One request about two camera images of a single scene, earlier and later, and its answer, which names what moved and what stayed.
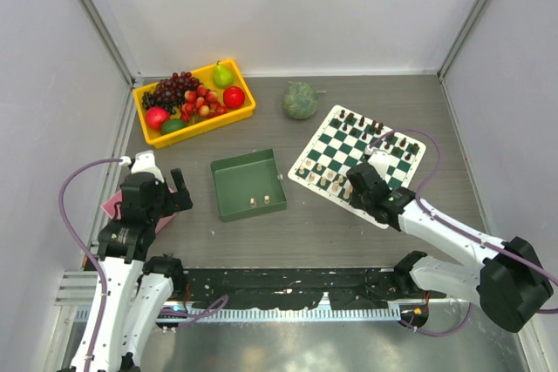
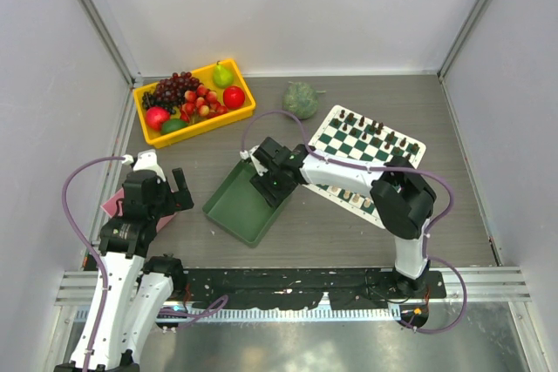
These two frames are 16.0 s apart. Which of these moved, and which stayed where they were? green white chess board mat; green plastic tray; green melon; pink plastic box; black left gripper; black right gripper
Moved: black right gripper; green plastic tray
Stayed: green white chess board mat; black left gripper; pink plastic box; green melon
